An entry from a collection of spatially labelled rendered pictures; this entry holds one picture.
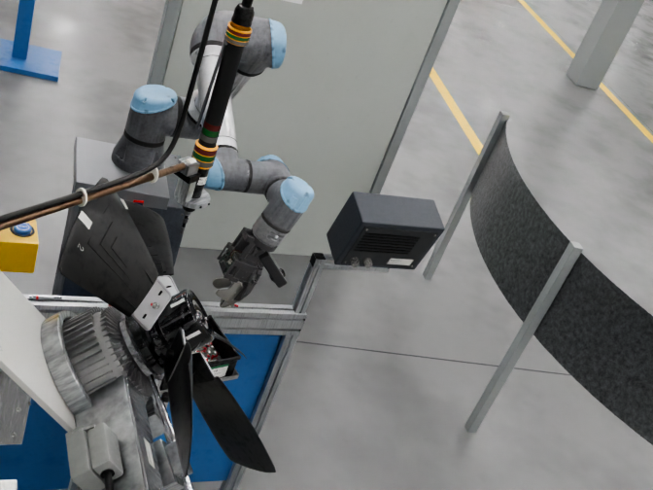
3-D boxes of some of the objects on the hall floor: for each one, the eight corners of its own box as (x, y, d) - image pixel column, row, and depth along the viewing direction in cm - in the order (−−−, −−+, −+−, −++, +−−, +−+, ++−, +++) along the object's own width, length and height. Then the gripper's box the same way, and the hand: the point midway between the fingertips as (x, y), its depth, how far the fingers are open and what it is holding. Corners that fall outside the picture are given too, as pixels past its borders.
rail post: (218, 507, 296) (286, 334, 255) (216, 498, 299) (282, 325, 258) (229, 507, 297) (298, 334, 256) (226, 498, 300) (294, 326, 259)
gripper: (241, 218, 200) (193, 286, 208) (252, 242, 194) (201, 311, 201) (272, 230, 205) (223, 296, 213) (283, 254, 199) (233, 321, 206)
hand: (226, 302), depth 208 cm, fingers closed
